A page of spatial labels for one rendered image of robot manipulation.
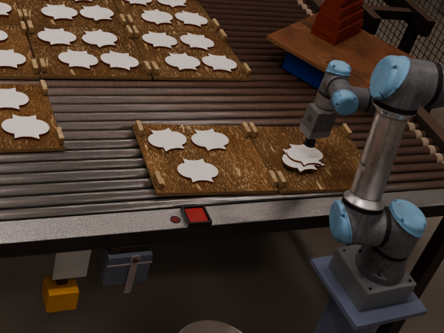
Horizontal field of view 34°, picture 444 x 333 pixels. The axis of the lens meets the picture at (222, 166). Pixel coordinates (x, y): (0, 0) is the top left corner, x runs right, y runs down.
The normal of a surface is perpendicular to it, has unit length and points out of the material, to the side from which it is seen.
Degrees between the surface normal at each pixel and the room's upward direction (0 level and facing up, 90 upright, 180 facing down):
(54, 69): 0
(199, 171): 0
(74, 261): 90
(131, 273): 90
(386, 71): 83
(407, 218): 8
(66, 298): 90
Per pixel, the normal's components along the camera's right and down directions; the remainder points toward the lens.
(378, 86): -0.93, -0.24
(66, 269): 0.36, 0.64
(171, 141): 0.25, -0.77
